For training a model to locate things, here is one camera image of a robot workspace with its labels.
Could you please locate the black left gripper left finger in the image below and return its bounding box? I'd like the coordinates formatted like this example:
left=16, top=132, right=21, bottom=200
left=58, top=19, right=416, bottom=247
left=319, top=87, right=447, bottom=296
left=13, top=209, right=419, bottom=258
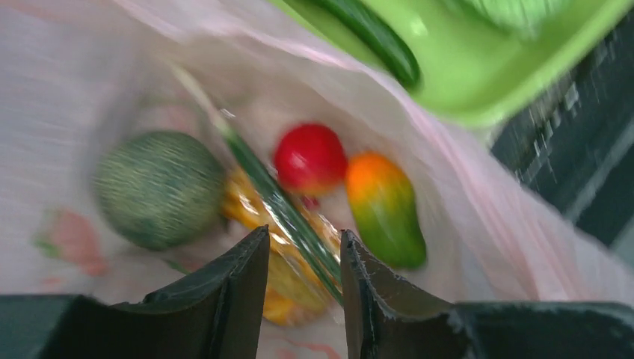
left=1, top=227, right=269, bottom=358

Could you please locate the green cucumber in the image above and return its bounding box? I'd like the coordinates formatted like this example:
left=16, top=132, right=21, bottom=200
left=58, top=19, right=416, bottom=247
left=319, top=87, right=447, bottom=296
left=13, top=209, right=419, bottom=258
left=312, top=0, right=422, bottom=88

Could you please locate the red tomato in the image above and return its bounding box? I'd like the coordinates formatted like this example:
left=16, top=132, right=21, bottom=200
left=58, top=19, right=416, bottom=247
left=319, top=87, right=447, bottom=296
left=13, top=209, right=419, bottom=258
left=273, top=123, right=348, bottom=197

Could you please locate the napa cabbage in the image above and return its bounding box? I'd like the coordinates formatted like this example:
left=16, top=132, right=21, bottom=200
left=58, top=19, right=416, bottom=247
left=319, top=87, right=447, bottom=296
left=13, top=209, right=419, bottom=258
left=453, top=0, right=572, bottom=37

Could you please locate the green netted melon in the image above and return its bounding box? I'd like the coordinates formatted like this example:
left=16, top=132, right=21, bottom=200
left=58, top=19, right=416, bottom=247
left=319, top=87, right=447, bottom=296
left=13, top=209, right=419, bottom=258
left=93, top=131, right=226, bottom=251

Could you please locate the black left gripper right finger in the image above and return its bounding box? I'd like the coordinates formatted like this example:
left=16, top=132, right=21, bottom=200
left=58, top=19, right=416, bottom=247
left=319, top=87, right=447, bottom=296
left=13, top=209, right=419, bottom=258
left=340, top=230, right=633, bottom=359

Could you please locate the pink plastic grocery bag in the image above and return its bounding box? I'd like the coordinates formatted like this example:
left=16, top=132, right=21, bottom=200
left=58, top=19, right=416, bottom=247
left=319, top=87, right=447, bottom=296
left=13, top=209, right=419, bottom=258
left=1, top=1, right=633, bottom=358

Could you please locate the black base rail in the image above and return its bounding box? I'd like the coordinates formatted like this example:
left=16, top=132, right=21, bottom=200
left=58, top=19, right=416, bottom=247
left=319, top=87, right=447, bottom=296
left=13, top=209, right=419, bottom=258
left=491, top=13, right=633, bottom=246

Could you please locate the green plastic tray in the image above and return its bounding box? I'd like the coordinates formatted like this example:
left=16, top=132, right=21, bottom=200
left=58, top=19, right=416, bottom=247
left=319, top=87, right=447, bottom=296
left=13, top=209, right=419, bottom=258
left=267, top=0, right=634, bottom=129

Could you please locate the orange green mango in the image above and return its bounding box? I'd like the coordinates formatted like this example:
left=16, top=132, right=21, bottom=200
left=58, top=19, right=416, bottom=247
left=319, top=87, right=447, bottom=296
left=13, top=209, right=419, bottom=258
left=345, top=152, right=427, bottom=269

